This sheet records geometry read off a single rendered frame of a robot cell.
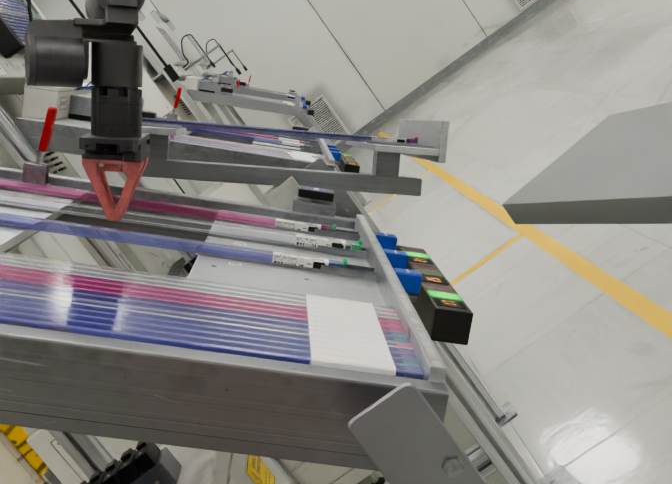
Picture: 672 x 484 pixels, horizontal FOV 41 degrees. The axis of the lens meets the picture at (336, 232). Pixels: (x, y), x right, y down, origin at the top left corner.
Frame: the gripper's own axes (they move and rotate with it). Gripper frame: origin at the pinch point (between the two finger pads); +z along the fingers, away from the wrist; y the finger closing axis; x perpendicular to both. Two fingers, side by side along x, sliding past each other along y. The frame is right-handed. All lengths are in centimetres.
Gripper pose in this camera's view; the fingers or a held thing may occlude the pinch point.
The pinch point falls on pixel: (115, 212)
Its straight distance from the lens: 108.1
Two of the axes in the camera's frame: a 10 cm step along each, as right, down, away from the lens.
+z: -0.6, 9.8, 1.8
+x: 10.0, 0.4, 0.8
